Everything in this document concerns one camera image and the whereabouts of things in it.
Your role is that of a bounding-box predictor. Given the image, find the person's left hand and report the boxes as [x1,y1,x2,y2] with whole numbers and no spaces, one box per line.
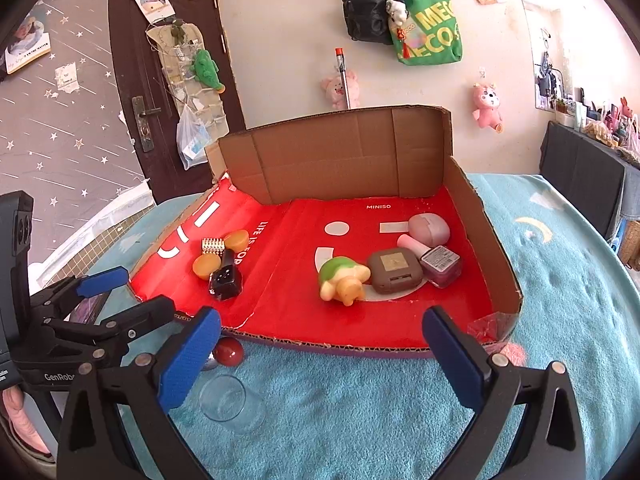
[2,386,50,455]

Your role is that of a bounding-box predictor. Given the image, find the door handle plate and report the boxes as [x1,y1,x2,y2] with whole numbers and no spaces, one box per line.
[131,96,162,153]

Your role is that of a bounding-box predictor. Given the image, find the brown square compact case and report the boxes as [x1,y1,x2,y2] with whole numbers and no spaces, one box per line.
[367,247,424,295]

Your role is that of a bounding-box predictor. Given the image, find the photo card on door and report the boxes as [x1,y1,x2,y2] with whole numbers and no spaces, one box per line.
[134,0,176,24]

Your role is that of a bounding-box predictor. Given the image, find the hanging fabric organizer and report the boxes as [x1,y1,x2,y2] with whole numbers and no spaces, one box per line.
[145,20,230,140]

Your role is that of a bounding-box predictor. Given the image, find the black square perfume bottle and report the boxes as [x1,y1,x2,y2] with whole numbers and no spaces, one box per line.
[208,248,243,301]

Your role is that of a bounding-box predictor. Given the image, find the black smartphone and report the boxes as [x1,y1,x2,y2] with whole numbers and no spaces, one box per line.
[67,292,110,325]

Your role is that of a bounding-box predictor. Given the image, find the side table dark cloth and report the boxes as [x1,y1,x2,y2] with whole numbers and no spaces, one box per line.
[539,122,640,240]

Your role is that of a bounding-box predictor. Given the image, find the green tote bag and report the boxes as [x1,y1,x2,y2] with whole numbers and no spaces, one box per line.
[390,0,463,66]

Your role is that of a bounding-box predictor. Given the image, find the white plastic bag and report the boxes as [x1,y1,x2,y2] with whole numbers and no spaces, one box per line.
[176,106,213,170]

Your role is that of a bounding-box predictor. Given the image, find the pink pig plush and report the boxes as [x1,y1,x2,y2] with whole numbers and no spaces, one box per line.
[320,70,360,110]

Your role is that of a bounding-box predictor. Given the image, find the silver pole orange cap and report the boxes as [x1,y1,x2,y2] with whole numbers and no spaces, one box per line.
[334,48,350,110]

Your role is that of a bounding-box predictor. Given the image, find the studded gold metal cylinder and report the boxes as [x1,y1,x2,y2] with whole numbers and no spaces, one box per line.
[201,237,227,256]

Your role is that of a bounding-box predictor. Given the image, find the cardboard box red lining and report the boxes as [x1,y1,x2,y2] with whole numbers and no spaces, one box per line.
[129,105,523,358]

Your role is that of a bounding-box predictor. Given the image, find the clear plastic round cup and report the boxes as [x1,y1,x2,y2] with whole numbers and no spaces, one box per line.
[198,375,266,434]

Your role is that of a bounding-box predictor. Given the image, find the pink bear plush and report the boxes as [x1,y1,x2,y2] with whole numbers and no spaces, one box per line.
[472,84,504,133]

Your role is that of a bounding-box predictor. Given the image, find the dark brown door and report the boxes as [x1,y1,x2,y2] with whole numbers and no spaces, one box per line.
[108,0,246,204]

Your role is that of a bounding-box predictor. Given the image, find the green plush toy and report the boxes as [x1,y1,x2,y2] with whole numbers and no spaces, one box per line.
[191,49,226,94]

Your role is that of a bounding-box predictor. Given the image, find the black backpack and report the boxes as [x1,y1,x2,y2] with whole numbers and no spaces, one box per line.
[342,0,393,46]

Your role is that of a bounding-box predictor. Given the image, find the green yellow toy figure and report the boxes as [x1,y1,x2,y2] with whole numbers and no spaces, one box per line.
[318,257,371,307]

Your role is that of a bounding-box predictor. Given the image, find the pink nail polish bottle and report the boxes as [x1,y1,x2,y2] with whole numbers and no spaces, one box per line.
[397,234,461,287]

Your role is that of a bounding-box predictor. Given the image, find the dark red ball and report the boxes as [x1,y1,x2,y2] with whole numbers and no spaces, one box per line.
[213,337,244,367]

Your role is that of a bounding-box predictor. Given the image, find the pink earbuds case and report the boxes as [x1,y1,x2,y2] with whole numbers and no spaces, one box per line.
[408,212,450,247]

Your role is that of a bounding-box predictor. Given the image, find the book on left wall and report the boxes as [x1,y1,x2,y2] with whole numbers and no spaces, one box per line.
[4,6,51,75]

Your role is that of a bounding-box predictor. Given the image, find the white dog plush charm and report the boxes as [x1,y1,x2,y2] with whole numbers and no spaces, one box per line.
[386,0,409,27]

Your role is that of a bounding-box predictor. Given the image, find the orange round soap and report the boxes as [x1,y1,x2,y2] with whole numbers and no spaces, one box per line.
[192,254,221,281]
[224,230,250,254]

